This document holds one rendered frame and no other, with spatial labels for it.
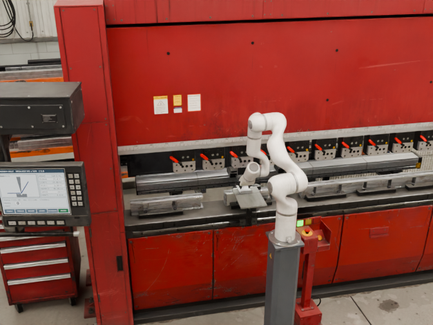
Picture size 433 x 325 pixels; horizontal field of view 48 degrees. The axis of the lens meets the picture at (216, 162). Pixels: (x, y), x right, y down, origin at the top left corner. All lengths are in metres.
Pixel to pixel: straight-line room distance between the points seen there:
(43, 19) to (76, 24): 4.56
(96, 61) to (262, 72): 1.04
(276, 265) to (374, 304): 1.39
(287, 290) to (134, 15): 1.85
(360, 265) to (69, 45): 2.68
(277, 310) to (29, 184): 1.64
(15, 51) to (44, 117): 5.01
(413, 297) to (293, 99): 1.95
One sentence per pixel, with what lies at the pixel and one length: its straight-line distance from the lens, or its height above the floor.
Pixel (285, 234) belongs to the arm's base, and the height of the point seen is 1.07.
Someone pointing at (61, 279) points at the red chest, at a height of 0.30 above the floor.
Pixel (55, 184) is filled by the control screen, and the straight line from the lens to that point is 2.61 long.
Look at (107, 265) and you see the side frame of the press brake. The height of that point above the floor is 0.64.
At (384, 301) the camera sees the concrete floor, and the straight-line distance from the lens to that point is 4.24.
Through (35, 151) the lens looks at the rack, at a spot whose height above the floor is 0.68.
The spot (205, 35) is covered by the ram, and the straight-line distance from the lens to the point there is 3.04.
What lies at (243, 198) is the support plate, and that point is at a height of 1.00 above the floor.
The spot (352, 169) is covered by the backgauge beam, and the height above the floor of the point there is 0.93.
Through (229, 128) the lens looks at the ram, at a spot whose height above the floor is 1.47.
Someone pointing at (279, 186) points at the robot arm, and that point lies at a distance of 2.70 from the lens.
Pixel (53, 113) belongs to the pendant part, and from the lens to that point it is 2.47.
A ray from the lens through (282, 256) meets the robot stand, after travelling 2.94.
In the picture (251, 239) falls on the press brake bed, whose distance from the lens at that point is 3.57.
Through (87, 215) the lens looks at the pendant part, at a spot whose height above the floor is 1.31.
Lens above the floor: 2.66
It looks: 26 degrees down
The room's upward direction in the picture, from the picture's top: straight up
